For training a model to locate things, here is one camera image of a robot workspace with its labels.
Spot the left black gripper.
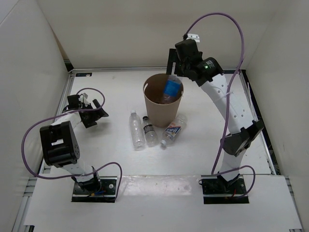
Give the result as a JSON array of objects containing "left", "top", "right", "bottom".
[{"left": 81, "top": 100, "right": 108, "bottom": 128}]

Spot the blue-label blue-cap plastic bottle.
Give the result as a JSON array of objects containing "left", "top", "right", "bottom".
[{"left": 162, "top": 75, "right": 182, "bottom": 104}]

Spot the white-blue label plastic bottle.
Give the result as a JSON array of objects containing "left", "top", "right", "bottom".
[{"left": 160, "top": 114, "right": 188, "bottom": 148}]

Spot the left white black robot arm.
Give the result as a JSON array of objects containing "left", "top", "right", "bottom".
[{"left": 40, "top": 93, "right": 109, "bottom": 193}]

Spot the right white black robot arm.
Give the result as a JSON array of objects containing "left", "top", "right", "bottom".
[{"left": 167, "top": 39, "right": 264, "bottom": 193}]

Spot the brown paper bin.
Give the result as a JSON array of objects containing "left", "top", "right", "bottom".
[{"left": 143, "top": 73, "right": 183, "bottom": 128}]

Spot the clear white-cap plastic bottle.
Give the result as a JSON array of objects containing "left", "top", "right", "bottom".
[{"left": 129, "top": 110, "right": 145, "bottom": 149}]

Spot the black-label plastic bottle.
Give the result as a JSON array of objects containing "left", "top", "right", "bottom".
[{"left": 142, "top": 116, "right": 158, "bottom": 146}]

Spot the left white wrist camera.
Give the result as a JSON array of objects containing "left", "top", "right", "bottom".
[{"left": 79, "top": 93, "right": 89, "bottom": 105}]

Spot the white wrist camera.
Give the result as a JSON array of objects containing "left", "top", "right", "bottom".
[
  {"left": 186, "top": 33, "right": 200, "bottom": 43},
  {"left": 79, "top": 93, "right": 89, "bottom": 105}
]

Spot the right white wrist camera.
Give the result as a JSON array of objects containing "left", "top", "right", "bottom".
[{"left": 186, "top": 33, "right": 200, "bottom": 43}]

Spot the aluminium frame rail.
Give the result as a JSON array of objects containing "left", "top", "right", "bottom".
[{"left": 63, "top": 58, "right": 247, "bottom": 73}]

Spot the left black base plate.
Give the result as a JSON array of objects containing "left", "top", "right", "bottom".
[{"left": 71, "top": 176, "right": 118, "bottom": 203}]

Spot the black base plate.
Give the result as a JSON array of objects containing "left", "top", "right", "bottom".
[
  {"left": 71, "top": 176, "right": 118, "bottom": 203},
  {"left": 198, "top": 176, "right": 249, "bottom": 204}
]

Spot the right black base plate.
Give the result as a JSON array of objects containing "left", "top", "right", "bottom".
[{"left": 198, "top": 176, "right": 249, "bottom": 204}]

